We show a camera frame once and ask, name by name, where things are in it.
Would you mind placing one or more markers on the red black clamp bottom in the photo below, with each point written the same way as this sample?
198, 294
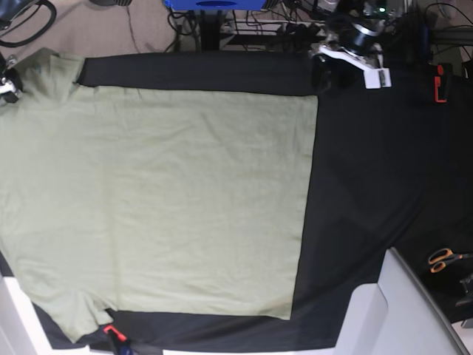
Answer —
119, 343

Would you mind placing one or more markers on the white chair left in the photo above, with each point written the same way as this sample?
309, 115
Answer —
21, 330

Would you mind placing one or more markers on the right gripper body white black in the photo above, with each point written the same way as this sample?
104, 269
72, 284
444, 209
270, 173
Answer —
11, 84

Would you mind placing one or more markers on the black table leg post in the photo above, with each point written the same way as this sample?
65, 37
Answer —
210, 23

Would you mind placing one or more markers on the black table cloth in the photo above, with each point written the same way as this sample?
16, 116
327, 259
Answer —
390, 167

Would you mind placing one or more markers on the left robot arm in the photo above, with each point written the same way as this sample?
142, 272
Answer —
351, 41

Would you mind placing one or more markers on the red black clamp right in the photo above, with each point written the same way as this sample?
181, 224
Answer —
442, 82

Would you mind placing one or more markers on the light green T-shirt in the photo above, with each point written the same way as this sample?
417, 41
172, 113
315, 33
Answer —
150, 200

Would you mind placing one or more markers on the orange handled scissors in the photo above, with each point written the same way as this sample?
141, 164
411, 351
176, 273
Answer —
444, 257

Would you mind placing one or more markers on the blue box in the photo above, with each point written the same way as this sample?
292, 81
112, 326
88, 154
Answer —
184, 5

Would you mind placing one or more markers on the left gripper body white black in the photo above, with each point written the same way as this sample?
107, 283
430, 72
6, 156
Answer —
370, 61

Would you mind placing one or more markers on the red black clamp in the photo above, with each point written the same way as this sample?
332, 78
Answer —
119, 343
442, 82

